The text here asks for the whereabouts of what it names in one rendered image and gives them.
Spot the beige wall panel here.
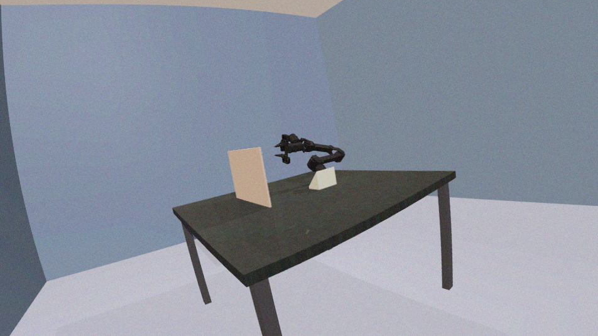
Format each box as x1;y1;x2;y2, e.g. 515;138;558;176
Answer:
228;147;272;207

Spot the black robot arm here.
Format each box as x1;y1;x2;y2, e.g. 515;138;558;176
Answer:
288;134;345;172

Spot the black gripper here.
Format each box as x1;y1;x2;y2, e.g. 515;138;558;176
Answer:
275;134;298;164

